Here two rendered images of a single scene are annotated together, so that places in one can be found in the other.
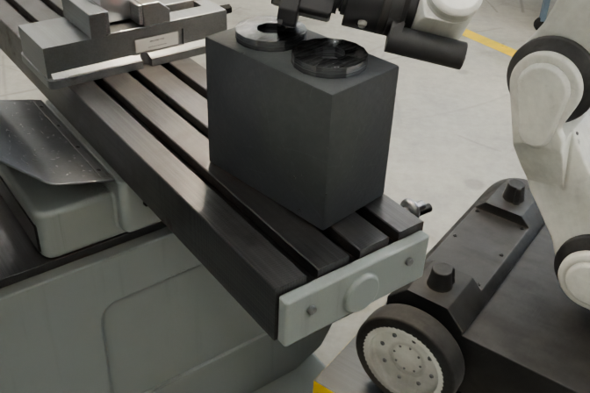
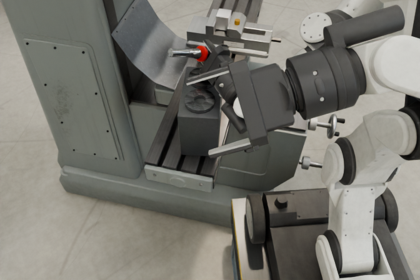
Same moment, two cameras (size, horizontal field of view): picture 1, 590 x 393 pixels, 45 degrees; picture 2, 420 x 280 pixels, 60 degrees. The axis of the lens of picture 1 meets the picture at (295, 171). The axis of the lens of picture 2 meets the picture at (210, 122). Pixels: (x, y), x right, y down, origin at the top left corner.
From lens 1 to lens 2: 0.83 m
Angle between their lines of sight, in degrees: 41
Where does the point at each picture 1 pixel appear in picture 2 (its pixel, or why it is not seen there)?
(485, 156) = not seen: outside the picture
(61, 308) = (158, 119)
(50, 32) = (198, 24)
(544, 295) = not seen: hidden behind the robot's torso
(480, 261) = (314, 209)
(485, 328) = (281, 232)
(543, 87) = (329, 161)
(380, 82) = (206, 120)
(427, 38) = (232, 115)
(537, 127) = (324, 175)
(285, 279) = (150, 160)
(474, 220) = not seen: hidden behind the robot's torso
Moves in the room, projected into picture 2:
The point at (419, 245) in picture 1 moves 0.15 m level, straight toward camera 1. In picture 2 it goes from (205, 182) to (160, 201)
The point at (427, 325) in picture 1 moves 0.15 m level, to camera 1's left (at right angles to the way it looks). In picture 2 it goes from (257, 212) to (231, 186)
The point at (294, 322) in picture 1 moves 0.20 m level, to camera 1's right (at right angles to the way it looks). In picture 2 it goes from (148, 174) to (185, 219)
